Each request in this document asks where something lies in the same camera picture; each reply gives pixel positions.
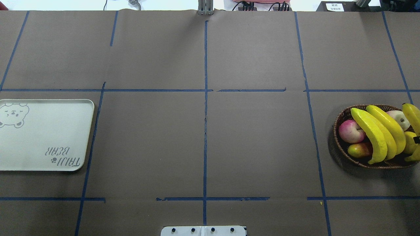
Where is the yellow banana basket front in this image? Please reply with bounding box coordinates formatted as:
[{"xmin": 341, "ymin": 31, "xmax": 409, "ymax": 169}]
[{"xmin": 350, "ymin": 108, "xmax": 388, "ymax": 165}]

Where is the yellow banana basket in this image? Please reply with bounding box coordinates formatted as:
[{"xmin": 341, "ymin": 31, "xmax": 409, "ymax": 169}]
[
  {"xmin": 366, "ymin": 105, "xmax": 406, "ymax": 156},
  {"xmin": 350, "ymin": 108, "xmax": 388, "ymax": 165}
]

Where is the brown wicker basket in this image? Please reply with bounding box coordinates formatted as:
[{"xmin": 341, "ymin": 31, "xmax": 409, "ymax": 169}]
[{"xmin": 328, "ymin": 104, "xmax": 419, "ymax": 170}]

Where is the white bear plate tray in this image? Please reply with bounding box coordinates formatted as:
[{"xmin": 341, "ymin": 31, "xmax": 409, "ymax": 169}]
[{"xmin": 0, "ymin": 99, "xmax": 95, "ymax": 171}]

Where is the yellow banana basket middle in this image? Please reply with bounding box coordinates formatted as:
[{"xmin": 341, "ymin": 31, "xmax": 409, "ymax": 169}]
[{"xmin": 366, "ymin": 105, "xmax": 406, "ymax": 156}]

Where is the pink apple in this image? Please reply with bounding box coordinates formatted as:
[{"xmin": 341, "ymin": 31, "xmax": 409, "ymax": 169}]
[{"xmin": 338, "ymin": 120, "xmax": 366, "ymax": 144}]

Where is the yellow red mango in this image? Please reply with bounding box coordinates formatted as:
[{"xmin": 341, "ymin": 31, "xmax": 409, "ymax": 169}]
[{"xmin": 347, "ymin": 142, "xmax": 373, "ymax": 158}]

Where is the black box with label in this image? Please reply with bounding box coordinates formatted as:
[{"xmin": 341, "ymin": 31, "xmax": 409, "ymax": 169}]
[{"xmin": 316, "ymin": 1, "xmax": 361, "ymax": 12}]

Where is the pale peach apple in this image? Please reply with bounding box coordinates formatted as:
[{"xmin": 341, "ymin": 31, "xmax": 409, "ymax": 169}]
[{"xmin": 386, "ymin": 110, "xmax": 410, "ymax": 131}]

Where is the aluminium frame post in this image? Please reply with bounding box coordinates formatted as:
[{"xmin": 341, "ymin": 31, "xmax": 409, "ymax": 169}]
[{"xmin": 198, "ymin": 0, "xmax": 214, "ymax": 15}]

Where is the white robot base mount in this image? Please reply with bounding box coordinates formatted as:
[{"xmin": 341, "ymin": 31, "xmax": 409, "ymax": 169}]
[{"xmin": 160, "ymin": 225, "xmax": 247, "ymax": 236}]

